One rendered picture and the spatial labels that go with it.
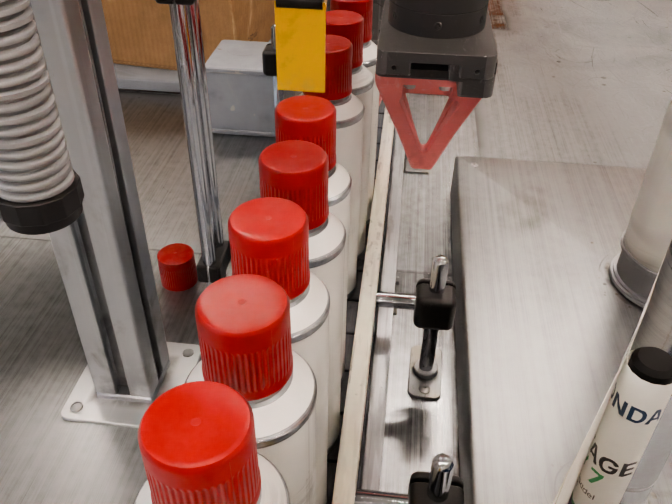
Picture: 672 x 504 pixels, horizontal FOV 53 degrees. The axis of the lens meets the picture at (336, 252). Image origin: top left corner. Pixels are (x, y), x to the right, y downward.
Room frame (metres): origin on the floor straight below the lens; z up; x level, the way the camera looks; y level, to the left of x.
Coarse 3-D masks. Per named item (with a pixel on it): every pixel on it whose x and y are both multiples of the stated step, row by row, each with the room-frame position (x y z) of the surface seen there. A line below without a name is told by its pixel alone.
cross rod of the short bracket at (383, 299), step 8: (376, 296) 0.38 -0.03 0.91; (384, 296) 0.38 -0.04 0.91; (392, 296) 0.38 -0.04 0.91; (400, 296) 0.38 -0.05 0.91; (408, 296) 0.38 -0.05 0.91; (376, 304) 0.38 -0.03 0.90; (384, 304) 0.38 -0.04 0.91; (392, 304) 0.38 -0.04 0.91; (400, 304) 0.37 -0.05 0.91; (408, 304) 0.37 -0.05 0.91
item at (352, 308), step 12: (384, 108) 0.77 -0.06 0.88; (384, 228) 0.51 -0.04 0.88; (360, 264) 0.46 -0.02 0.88; (360, 276) 0.44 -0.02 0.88; (360, 288) 0.42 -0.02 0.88; (348, 300) 0.41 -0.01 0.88; (348, 312) 0.39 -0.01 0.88; (348, 324) 0.38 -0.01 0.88; (348, 336) 0.37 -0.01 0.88; (372, 336) 0.37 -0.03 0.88; (348, 348) 0.35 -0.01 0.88; (372, 348) 0.36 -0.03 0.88; (348, 360) 0.34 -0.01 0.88; (348, 372) 0.33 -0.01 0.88; (336, 444) 0.27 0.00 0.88; (336, 456) 0.26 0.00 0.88; (360, 456) 0.26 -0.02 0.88
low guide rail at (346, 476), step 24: (384, 120) 0.66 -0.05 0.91; (384, 144) 0.61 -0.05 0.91; (384, 168) 0.56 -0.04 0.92; (384, 192) 0.52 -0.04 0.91; (384, 216) 0.48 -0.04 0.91; (360, 312) 0.36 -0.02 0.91; (360, 336) 0.33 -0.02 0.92; (360, 360) 0.31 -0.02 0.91; (360, 384) 0.29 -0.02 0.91; (360, 408) 0.27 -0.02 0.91; (360, 432) 0.25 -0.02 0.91; (336, 480) 0.22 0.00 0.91
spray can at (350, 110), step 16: (336, 48) 0.42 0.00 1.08; (352, 48) 0.42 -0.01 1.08; (336, 64) 0.41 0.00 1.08; (336, 80) 0.41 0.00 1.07; (320, 96) 0.41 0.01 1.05; (336, 96) 0.41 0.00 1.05; (352, 96) 0.43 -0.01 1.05; (336, 112) 0.41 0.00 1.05; (352, 112) 0.41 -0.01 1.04; (336, 128) 0.40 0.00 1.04; (352, 128) 0.41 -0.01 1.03; (336, 144) 0.40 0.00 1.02; (352, 144) 0.41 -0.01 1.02; (336, 160) 0.40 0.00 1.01; (352, 160) 0.41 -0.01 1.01; (352, 176) 0.41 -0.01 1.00; (352, 192) 0.41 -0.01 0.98; (352, 208) 0.41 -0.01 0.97; (352, 224) 0.41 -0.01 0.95; (352, 240) 0.41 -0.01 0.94; (352, 256) 0.41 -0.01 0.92; (352, 272) 0.41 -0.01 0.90; (352, 288) 0.41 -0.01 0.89
